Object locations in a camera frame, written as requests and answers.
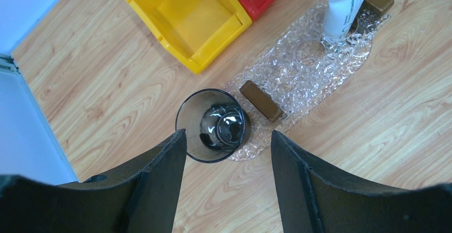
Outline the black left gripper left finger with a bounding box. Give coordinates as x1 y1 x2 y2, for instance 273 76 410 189
1 130 187 232

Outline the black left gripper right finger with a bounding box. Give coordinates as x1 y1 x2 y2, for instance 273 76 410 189
271 131 451 232

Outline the clear textured toiletry holder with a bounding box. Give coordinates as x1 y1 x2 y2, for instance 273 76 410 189
232 0 394 125

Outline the white toothpaste tube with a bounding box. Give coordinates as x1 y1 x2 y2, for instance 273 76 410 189
322 0 364 41

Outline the clear textured glass tray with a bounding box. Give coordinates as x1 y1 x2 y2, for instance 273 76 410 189
225 0 390 162

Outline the yellow plastic bin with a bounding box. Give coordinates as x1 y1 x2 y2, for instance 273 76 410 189
126 0 252 74

